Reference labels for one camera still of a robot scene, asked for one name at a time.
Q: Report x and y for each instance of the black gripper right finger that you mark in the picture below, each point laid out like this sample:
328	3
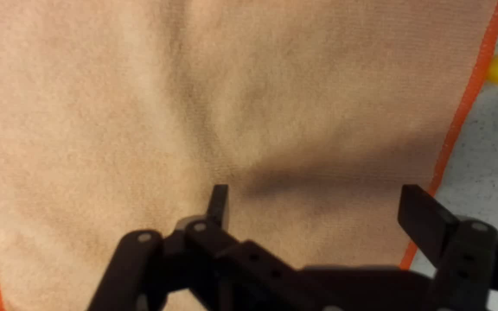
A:
425	222

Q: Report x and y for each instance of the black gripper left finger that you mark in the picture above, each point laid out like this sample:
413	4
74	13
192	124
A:
216	206

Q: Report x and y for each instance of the orange microfiber cloth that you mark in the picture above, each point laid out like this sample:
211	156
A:
121	115

